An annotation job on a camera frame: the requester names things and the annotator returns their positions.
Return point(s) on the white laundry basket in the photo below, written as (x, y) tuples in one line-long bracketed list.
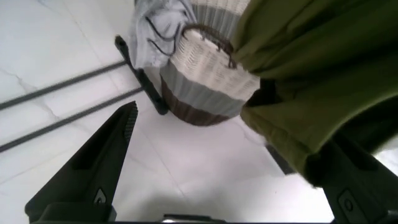
[(205, 68)]

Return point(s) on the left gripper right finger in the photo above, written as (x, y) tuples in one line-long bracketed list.
[(363, 186)]

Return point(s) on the black clothes rack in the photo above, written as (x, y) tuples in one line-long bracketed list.
[(146, 84)]

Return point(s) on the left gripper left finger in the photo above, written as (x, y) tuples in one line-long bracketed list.
[(84, 180)]

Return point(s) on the pale grey shorts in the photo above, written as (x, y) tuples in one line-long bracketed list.
[(146, 40)]

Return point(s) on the green printed sleeveless shirt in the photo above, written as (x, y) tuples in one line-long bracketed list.
[(311, 46)]

